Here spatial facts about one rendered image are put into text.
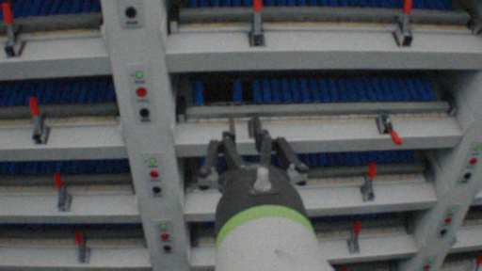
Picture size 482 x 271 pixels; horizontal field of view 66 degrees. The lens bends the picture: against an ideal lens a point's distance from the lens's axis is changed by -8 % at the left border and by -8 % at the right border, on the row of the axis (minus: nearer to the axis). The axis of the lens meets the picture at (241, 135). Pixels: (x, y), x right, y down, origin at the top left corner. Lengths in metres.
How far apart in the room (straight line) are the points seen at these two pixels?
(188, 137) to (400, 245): 0.65
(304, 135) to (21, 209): 0.67
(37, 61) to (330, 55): 0.52
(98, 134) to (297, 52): 0.42
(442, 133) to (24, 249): 1.07
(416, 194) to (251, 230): 0.73
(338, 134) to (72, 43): 0.53
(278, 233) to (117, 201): 0.67
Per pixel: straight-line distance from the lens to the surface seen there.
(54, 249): 1.15
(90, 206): 0.96
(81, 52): 0.74
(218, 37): 0.71
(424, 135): 0.88
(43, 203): 1.01
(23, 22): 0.82
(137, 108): 0.75
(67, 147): 0.84
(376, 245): 1.12
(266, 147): 0.53
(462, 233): 1.24
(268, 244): 0.30
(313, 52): 0.71
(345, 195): 0.95
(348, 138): 0.82
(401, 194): 1.00
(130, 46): 0.70
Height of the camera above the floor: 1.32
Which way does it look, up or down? 34 degrees down
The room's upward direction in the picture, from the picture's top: straight up
